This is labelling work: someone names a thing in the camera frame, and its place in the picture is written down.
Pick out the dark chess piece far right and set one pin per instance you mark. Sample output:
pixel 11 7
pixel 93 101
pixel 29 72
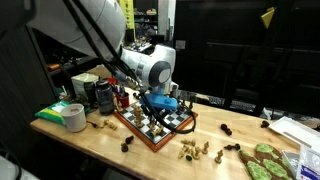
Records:
pixel 264 124

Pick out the plastic bag blue label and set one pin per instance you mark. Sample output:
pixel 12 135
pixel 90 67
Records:
pixel 308 165

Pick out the dark glass jar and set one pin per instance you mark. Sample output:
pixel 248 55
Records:
pixel 104 96

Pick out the white box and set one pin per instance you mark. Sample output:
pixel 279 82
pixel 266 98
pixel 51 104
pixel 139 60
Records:
pixel 80 80

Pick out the dark chess piece top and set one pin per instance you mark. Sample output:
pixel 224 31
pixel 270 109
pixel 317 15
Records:
pixel 124 147

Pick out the white bishop lying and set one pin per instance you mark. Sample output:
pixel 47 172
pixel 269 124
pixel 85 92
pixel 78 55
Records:
pixel 182 151

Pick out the white chess piece lying right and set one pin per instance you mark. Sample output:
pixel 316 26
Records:
pixel 109 124

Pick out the green leaf pattern oven mitt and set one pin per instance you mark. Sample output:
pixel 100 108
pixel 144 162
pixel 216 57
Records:
pixel 266 163

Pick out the white paper cup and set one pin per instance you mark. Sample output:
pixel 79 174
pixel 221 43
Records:
pixel 74 117

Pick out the dark chess pieces pair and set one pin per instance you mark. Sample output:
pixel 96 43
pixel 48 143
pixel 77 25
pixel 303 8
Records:
pixel 226 129

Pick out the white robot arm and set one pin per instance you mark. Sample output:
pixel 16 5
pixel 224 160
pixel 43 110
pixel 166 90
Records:
pixel 97 28

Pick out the green white packet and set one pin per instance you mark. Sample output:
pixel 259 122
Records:
pixel 53 112

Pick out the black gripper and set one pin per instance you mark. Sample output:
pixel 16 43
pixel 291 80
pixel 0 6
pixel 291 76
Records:
pixel 160 115

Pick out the white pawn on board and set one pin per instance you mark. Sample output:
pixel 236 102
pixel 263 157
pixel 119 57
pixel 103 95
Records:
pixel 152 124

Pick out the blue wrist camera box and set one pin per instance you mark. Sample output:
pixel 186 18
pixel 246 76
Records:
pixel 161 101

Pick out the dark chess piece lying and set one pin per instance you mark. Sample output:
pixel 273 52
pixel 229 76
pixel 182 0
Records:
pixel 129 140

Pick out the red pen cup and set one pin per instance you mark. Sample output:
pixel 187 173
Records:
pixel 123 99

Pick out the yellow triangle sign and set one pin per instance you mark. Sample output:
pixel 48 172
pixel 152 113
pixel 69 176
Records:
pixel 267 17

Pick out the white tray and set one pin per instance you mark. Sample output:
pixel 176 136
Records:
pixel 297 132

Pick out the wooden framed chess board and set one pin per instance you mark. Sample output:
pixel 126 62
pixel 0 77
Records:
pixel 176 119

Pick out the white piece lying alone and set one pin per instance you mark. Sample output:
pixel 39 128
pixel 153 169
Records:
pixel 188 142

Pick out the tall white chess piece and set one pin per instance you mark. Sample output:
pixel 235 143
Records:
pixel 136 111
pixel 138 120

